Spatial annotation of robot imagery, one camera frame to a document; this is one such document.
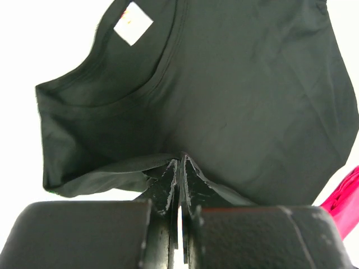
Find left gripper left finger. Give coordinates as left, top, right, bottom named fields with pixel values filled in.
left=135, top=160, right=180, bottom=268

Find black t shirt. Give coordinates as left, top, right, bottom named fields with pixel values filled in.
left=36, top=1, right=358, bottom=205

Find folded red t shirt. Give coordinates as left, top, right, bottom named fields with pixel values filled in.
left=319, top=166, right=358, bottom=240

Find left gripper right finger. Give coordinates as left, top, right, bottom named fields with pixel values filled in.
left=179, top=153, right=255, bottom=268

